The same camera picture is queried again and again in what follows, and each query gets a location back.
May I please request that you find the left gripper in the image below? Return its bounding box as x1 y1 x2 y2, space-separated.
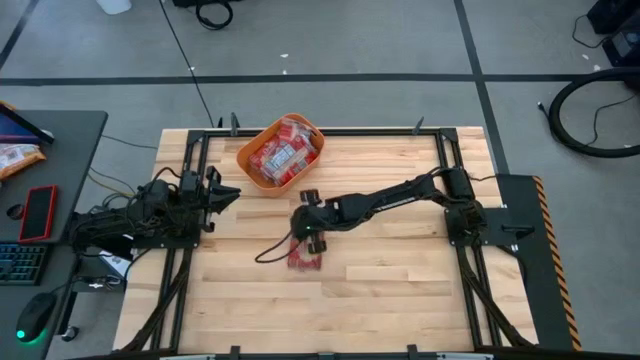
177 165 243 233

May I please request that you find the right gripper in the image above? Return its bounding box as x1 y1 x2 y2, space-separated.
290 188 342 255

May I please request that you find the orange plastic basket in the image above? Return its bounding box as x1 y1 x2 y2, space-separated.
234 112 326 198

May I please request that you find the dark grey desk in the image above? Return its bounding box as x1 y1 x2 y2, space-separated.
0 109 109 360

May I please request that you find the red smartphone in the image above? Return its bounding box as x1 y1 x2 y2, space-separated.
18 184 59 244

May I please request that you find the orange snack bag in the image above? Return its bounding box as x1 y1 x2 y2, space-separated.
0 143 48 182

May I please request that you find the laptop computer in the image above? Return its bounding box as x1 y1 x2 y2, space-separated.
0 101 56 146

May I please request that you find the white bucket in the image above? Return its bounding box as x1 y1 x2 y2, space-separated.
94 0 134 16

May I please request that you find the black backlit keyboard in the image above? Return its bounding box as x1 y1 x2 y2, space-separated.
0 241 52 287

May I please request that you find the black computer mouse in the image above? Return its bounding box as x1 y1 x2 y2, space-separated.
14 291 59 347

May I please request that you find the black panel with hazard stripe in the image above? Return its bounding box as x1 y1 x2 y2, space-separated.
496 174 584 352

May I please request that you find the black equipment case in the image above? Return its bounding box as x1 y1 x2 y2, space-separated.
585 0 640 69

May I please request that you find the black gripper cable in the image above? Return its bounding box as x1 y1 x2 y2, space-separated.
254 228 301 265

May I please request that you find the long black floor cable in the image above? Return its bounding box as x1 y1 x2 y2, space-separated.
158 0 217 128

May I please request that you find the coiled black cable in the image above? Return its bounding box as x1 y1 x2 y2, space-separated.
194 0 235 32

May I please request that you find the thick black hose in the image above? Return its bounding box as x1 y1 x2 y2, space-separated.
547 66 640 159

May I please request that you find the thin black cable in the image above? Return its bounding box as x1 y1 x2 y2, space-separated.
536 93 640 149

